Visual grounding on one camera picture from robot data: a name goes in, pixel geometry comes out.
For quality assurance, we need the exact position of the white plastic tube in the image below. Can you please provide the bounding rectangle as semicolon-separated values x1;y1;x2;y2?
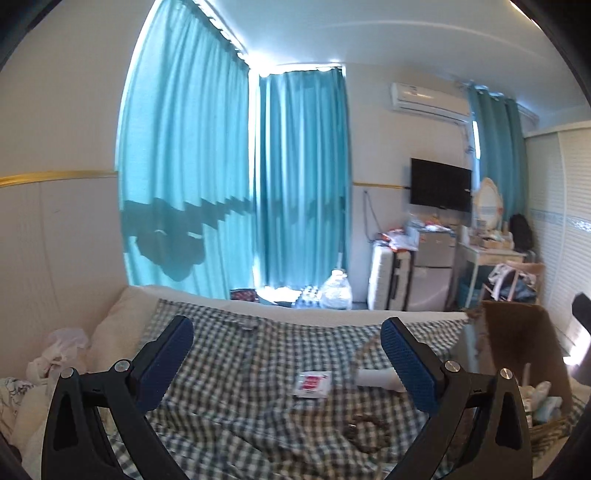
356;368;406;393

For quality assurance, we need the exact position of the brown bead bracelet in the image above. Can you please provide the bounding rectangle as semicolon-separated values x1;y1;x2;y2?
344;412;394;455

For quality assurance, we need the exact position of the red white sachet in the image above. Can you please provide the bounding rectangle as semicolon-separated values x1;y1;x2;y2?
294;371;332;399

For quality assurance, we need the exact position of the brown cardboard box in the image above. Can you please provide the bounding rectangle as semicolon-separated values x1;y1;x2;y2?
454;299;576;444

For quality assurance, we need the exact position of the silver mini fridge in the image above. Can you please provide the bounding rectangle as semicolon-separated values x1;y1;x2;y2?
406;225;457;312

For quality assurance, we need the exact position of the wooden chair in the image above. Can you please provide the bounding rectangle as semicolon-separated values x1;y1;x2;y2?
479;261;546;304

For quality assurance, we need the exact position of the checkered bed sheet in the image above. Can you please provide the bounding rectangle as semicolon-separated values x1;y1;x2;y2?
105;298;472;480

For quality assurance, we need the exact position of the white dressing table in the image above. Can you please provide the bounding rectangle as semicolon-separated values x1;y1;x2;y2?
456;243;526;309

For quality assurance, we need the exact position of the white suitcase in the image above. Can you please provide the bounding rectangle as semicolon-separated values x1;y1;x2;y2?
367;241;413;311

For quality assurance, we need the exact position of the black backpack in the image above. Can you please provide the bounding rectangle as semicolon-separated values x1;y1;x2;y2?
509;214;534;253

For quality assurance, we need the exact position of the white plastic bag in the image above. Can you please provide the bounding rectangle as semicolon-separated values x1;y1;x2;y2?
318;269;353;310

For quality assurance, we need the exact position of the oval vanity mirror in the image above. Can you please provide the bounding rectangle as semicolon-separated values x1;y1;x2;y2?
473;177;504;231

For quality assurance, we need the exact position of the right teal curtain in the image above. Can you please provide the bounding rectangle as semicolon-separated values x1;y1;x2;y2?
468;85;528;221

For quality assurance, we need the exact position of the white sliding wardrobe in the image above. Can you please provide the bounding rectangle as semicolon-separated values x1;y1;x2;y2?
526;121;590;345

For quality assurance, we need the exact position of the middle teal curtain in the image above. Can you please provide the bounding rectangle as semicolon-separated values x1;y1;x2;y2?
254;67;352;289

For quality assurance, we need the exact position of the large teal curtain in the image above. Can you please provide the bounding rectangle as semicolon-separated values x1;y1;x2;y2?
115;1;253;299

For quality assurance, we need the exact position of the white air conditioner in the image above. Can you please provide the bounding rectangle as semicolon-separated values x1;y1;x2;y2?
391;83;470;123

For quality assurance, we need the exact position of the black wall television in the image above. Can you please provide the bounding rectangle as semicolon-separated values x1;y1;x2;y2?
410;158;472;213

